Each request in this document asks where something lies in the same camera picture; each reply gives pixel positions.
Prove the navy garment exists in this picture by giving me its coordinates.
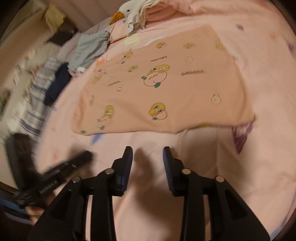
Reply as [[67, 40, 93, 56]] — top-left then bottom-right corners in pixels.
[[43, 62, 73, 107]]

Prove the yellow hanging cloth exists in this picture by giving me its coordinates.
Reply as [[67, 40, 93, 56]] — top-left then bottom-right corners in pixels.
[[44, 3, 66, 31]]

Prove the black cloth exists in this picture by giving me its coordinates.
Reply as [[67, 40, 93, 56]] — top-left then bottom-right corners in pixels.
[[47, 30, 79, 45]]

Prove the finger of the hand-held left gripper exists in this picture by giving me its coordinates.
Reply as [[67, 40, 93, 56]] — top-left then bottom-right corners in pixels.
[[40, 150, 93, 175]]

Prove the blue white plaid cloth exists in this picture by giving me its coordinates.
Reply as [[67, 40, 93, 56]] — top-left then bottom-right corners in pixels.
[[20, 57, 63, 140]]

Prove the pink folded cloth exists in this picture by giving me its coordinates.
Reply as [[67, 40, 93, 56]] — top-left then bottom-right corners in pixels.
[[146, 0, 202, 23]]

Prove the grey mauve quilt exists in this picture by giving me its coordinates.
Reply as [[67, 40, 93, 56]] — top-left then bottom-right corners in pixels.
[[83, 19, 114, 35]]

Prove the white crumpled cloth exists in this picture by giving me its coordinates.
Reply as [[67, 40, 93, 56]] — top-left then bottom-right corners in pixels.
[[127, 0, 162, 37]]

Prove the grey garment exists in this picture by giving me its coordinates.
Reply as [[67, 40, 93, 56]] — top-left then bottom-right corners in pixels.
[[68, 30, 110, 71]]

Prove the cream cloth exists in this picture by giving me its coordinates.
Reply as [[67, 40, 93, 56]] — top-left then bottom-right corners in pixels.
[[30, 44, 61, 68]]

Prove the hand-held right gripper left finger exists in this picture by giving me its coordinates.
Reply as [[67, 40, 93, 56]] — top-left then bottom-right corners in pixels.
[[28, 146, 134, 241]]

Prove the dark cloth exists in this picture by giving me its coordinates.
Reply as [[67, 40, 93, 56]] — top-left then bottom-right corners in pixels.
[[5, 133, 36, 187]]

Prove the pink duck print garment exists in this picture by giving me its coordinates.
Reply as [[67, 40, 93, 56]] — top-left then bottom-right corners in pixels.
[[72, 24, 258, 136]]

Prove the pink floral bed sheet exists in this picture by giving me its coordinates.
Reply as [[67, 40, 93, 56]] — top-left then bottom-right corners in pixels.
[[35, 0, 296, 241]]

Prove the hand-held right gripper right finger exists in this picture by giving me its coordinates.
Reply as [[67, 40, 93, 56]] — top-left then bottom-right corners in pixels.
[[162, 146, 270, 241]]

